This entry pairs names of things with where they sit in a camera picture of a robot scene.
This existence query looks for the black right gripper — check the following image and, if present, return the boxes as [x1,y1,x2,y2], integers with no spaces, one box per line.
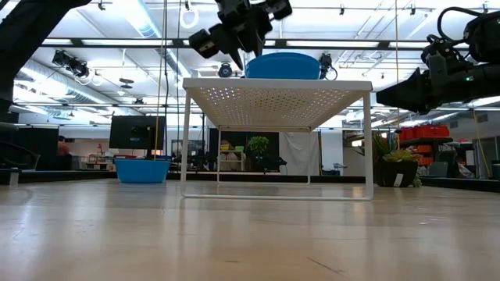
[375,34,476,116]

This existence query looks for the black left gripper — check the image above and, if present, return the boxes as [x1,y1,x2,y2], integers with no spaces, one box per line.
[188,0,294,72]

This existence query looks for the round black ceiling fixture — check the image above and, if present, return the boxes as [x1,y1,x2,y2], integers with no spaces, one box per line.
[217,62,234,79]

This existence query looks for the red storage bins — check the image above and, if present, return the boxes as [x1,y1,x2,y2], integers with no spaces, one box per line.
[398,124,451,142]

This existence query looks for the white perforated metal shelf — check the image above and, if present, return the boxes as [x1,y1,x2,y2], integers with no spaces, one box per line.
[179,77,374,202]

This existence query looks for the potted succulent in black pot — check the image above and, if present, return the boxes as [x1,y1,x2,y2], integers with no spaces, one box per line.
[370,132,423,188]

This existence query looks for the green potted tree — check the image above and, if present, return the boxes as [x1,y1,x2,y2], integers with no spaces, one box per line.
[248,135,270,173]

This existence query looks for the white hanging sheet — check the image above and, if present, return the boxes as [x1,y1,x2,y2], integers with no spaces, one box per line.
[279,131,320,176]

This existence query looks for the black monitor on stand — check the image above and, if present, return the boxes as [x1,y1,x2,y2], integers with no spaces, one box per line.
[109,115,167,160]

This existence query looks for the black ceiling spotlight cluster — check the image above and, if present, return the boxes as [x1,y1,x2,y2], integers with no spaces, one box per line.
[52,49,91,79]

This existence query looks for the person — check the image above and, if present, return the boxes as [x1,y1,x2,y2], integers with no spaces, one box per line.
[57,135,72,157]

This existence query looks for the white hanging ring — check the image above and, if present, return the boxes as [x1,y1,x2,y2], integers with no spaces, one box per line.
[180,7,199,30]

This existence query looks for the black overhead camera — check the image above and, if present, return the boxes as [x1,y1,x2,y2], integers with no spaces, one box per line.
[318,53,339,82]

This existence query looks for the black aluminium rig frame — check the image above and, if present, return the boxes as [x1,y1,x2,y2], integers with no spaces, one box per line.
[0,37,500,193]

